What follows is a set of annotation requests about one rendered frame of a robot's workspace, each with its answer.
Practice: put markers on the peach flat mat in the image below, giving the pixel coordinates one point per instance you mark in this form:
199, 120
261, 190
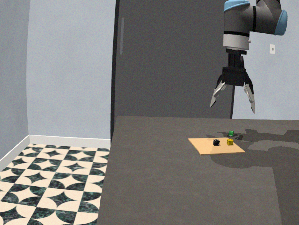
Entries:
205, 146

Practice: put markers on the yellow die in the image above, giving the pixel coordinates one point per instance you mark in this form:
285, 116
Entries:
229, 142

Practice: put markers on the black die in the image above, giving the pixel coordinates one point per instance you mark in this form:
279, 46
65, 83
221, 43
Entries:
216, 142

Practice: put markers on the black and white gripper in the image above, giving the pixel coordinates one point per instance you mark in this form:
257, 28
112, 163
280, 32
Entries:
234, 77

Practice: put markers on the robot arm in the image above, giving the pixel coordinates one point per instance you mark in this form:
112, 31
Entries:
240, 18

